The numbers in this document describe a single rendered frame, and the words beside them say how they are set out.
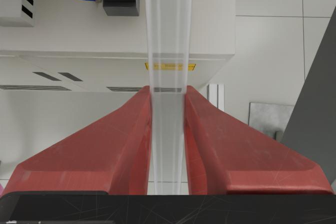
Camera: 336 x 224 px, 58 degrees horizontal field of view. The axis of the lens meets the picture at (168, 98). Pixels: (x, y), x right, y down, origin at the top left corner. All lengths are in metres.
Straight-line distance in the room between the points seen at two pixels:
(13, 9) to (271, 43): 0.90
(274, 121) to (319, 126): 0.94
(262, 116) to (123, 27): 0.74
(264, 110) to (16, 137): 0.88
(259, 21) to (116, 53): 0.79
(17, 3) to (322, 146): 0.42
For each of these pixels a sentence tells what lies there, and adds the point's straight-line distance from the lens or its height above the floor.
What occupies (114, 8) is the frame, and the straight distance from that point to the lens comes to 0.46.
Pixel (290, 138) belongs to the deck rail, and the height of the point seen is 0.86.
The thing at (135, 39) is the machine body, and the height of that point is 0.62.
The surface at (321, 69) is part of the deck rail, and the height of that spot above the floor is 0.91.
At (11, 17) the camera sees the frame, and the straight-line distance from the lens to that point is 0.49.
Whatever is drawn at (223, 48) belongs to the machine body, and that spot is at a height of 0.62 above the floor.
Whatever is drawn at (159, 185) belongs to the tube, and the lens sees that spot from 0.16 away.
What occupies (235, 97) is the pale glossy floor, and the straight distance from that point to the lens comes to 1.11.
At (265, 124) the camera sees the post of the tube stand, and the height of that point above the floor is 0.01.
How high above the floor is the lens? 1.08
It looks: 85 degrees down
